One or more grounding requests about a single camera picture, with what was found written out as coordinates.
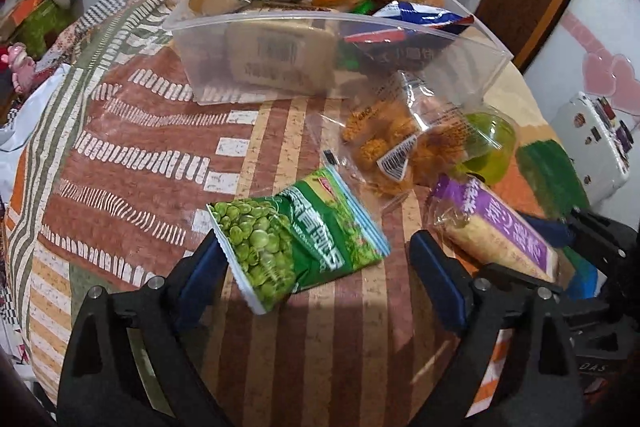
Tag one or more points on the white cloth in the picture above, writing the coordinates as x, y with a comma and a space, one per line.
25, 132

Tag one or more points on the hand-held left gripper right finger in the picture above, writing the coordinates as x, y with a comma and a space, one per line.
440, 282

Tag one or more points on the blue white snack packet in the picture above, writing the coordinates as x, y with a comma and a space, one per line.
415, 19

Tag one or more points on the green plastic cup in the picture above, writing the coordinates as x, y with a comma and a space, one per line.
492, 147

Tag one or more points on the white heart wardrobe door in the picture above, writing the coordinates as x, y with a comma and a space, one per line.
600, 32

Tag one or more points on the pink llama toy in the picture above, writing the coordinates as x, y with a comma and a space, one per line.
17, 67

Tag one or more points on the striped patchwork blanket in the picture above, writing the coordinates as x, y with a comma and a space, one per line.
150, 157

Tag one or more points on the green pea packet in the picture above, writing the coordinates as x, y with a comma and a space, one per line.
295, 237

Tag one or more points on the purple label roll packet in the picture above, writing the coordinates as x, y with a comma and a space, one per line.
495, 227

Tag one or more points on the clear plastic container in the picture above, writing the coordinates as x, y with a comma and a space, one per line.
380, 72

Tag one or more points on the clear packet of fried balls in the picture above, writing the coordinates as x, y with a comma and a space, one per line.
395, 142

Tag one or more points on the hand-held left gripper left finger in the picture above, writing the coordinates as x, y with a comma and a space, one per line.
200, 277

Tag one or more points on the small green packet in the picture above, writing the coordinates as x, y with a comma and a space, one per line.
365, 7

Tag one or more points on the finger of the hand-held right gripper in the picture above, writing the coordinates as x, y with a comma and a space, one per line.
595, 237
582, 279

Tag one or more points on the orange cardboard box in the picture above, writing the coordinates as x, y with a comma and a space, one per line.
22, 9

